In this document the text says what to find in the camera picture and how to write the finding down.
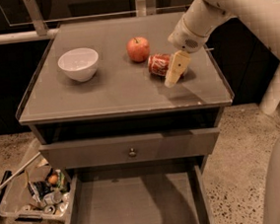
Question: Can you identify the open grey middle drawer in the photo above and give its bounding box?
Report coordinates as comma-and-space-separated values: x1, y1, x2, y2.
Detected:
65, 159, 215, 224

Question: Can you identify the orange fruit in bin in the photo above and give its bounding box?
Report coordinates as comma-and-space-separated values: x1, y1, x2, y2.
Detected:
47, 174, 58, 185

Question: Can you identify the red coke can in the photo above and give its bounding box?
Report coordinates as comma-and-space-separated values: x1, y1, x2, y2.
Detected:
148, 53, 172, 78

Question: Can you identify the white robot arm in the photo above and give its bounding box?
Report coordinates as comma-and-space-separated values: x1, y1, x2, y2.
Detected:
173, 0, 280, 224

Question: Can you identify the white rod in bin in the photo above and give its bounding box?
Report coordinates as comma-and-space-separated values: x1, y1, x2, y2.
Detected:
0, 152, 40, 190

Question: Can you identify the round metal drawer knob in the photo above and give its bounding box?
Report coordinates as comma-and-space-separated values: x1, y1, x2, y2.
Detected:
128, 148, 137, 158

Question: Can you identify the metal railing frame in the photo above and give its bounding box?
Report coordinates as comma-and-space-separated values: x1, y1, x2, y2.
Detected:
0, 0, 280, 45

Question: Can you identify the white ceramic bowl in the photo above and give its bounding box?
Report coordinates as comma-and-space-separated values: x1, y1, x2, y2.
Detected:
58, 47, 99, 82

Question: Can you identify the grey drawer cabinet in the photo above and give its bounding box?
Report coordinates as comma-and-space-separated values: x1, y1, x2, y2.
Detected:
7, 8, 247, 224

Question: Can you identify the dark snack bag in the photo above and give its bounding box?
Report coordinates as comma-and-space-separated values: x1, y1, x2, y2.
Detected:
28, 181, 52, 202

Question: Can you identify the grey top drawer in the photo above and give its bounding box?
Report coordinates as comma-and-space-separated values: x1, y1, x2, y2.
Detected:
39, 127, 219, 169

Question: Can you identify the red apple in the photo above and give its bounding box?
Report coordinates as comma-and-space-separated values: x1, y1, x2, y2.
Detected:
126, 37, 150, 63

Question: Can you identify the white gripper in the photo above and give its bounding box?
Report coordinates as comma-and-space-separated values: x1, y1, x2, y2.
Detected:
164, 17, 207, 88

